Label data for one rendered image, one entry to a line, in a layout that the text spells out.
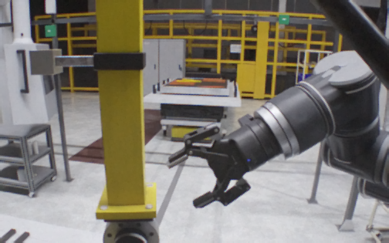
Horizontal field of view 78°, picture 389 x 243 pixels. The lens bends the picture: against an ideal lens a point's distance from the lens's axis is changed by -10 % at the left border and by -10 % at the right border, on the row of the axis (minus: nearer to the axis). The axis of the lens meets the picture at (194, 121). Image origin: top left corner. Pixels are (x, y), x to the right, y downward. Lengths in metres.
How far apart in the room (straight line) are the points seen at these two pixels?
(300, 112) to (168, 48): 8.52
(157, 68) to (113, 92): 8.68
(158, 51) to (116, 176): 8.65
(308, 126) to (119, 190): 0.29
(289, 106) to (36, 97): 2.72
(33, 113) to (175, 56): 6.45
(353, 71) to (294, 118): 0.13
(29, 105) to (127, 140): 2.69
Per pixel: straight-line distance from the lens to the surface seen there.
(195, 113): 4.65
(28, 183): 3.50
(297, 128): 0.43
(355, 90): 0.47
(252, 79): 9.58
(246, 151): 0.43
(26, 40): 3.19
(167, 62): 8.91
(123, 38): 0.32
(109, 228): 0.42
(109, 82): 0.32
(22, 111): 3.04
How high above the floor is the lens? 1.67
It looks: 15 degrees down
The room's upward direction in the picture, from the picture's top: 1 degrees clockwise
